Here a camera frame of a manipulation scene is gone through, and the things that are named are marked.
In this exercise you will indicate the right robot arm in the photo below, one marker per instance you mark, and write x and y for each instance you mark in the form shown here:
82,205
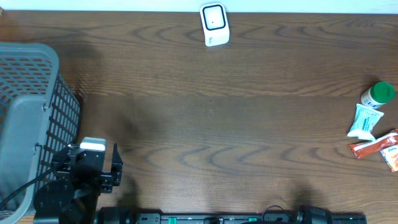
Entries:
313,215

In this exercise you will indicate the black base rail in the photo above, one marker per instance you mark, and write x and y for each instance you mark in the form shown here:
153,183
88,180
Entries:
273,215

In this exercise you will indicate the small orange snack box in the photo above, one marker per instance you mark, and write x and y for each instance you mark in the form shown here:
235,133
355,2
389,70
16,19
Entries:
390,156

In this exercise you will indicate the white barcode scanner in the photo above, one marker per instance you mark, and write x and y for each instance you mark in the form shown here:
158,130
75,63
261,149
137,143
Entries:
215,24

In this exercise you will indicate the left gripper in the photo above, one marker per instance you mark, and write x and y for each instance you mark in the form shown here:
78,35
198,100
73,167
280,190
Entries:
105,180

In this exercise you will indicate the red Top chocolate bar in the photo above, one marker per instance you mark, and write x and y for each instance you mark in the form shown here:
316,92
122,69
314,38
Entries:
364,149

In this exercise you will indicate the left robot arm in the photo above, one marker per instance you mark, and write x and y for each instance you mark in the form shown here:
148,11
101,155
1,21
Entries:
61,201

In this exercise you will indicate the light blue wipes packet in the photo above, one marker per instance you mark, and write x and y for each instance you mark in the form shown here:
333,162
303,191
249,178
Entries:
364,121

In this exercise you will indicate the grey plastic basket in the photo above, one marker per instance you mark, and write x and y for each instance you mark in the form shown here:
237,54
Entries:
40,115

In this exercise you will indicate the green lid jar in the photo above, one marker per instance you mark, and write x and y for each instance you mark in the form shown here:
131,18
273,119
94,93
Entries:
378,95

